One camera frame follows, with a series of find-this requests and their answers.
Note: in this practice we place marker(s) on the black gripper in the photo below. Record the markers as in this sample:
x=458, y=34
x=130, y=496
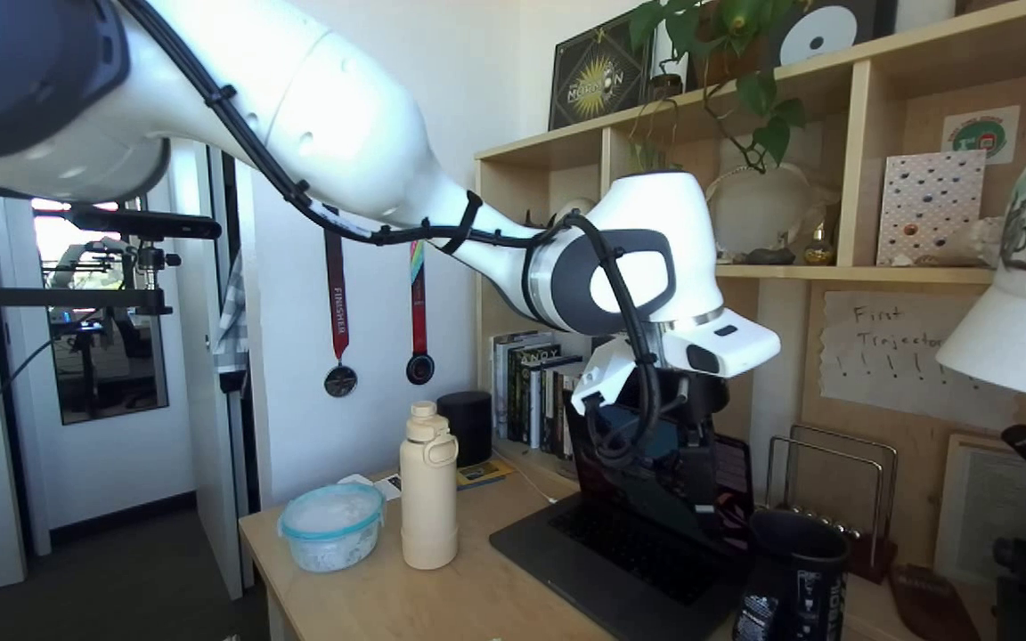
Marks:
x=691, y=413

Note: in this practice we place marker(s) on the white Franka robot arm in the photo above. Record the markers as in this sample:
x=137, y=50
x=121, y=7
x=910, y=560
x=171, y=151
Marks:
x=335, y=109

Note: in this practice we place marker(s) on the dark grey laptop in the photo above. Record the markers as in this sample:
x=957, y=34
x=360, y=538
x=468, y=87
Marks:
x=620, y=557

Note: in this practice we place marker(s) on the Newton's cradle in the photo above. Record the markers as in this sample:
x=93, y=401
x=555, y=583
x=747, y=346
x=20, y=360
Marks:
x=847, y=477

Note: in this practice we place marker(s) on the row of books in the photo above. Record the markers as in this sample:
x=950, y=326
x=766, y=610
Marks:
x=533, y=394

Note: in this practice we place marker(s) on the small olive notebook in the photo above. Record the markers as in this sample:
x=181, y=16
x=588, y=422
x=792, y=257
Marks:
x=481, y=477

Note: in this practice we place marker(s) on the black speaker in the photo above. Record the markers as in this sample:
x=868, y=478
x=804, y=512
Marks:
x=463, y=426

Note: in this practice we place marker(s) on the handwritten white note board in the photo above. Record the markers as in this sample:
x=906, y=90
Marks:
x=918, y=357

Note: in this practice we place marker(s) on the brown leather pouch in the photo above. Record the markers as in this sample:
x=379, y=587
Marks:
x=935, y=606

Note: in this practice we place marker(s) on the small gold bell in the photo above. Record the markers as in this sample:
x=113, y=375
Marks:
x=819, y=243

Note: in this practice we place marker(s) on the cream water bottle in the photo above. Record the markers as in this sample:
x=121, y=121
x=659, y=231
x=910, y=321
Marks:
x=430, y=499

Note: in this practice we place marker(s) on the white spotted card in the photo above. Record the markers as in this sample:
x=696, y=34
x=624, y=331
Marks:
x=930, y=205

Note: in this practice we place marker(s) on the plastic container blue rim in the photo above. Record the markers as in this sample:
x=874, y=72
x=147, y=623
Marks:
x=330, y=529

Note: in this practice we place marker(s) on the light wooden shelf unit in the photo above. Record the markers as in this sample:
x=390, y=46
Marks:
x=871, y=145

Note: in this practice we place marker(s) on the green trailing potted plant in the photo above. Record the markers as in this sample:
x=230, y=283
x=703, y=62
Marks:
x=749, y=85

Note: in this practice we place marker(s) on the dark framed yellow artwork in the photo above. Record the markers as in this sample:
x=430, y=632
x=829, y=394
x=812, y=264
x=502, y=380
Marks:
x=596, y=72

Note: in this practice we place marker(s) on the green drawing card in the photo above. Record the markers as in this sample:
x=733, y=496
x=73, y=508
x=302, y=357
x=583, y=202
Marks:
x=980, y=132

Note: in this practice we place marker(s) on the framed white disc artwork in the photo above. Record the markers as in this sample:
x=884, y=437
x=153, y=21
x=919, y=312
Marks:
x=829, y=30

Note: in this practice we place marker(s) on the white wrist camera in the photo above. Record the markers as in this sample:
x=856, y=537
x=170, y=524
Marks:
x=602, y=380

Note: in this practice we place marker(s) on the light wooden picture frame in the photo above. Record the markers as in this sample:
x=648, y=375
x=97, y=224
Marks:
x=996, y=512

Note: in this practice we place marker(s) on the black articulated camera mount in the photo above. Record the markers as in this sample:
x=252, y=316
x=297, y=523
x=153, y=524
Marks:
x=73, y=299

